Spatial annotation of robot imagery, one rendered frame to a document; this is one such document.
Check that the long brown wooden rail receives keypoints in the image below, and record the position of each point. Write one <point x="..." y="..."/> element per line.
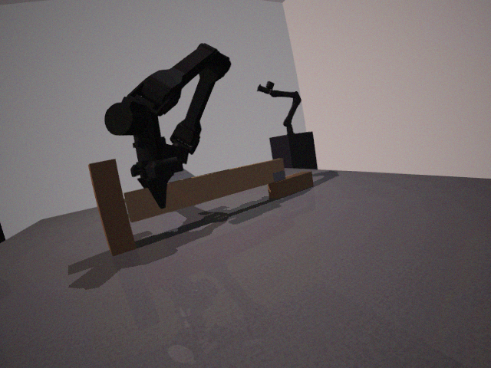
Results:
<point x="199" y="189"/>

